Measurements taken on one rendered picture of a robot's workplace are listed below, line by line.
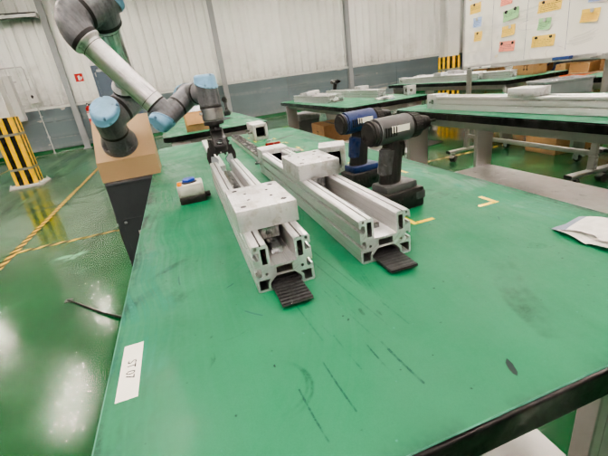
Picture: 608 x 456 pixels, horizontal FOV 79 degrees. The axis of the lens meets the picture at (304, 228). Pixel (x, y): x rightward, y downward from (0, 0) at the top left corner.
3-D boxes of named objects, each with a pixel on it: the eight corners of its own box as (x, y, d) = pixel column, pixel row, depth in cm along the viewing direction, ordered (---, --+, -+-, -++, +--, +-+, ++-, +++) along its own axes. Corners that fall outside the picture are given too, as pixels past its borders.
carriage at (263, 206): (231, 220, 80) (224, 190, 78) (280, 209, 83) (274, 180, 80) (242, 248, 66) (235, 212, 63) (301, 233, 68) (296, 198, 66)
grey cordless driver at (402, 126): (363, 211, 91) (356, 119, 83) (423, 192, 99) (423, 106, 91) (382, 219, 85) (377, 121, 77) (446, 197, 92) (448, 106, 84)
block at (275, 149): (254, 173, 145) (250, 148, 142) (284, 166, 148) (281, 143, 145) (259, 177, 137) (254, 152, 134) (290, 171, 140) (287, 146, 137)
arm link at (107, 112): (91, 131, 156) (78, 108, 144) (114, 112, 162) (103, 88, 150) (114, 144, 155) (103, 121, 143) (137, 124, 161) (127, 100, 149)
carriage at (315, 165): (284, 179, 107) (280, 156, 105) (319, 172, 110) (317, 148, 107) (301, 192, 93) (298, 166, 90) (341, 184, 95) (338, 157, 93)
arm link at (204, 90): (204, 74, 132) (220, 71, 126) (211, 107, 136) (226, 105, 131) (185, 76, 126) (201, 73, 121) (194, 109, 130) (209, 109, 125)
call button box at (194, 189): (180, 199, 123) (175, 181, 121) (210, 193, 126) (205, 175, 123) (181, 205, 116) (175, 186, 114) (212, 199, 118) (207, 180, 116)
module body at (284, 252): (214, 186, 133) (209, 163, 130) (242, 181, 136) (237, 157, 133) (259, 293, 62) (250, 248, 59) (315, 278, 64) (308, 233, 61)
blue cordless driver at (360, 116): (337, 187, 112) (330, 113, 104) (390, 173, 119) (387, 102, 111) (351, 193, 106) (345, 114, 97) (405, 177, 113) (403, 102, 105)
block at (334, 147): (315, 169, 138) (311, 143, 135) (345, 166, 137) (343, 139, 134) (314, 175, 129) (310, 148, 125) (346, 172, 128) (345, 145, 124)
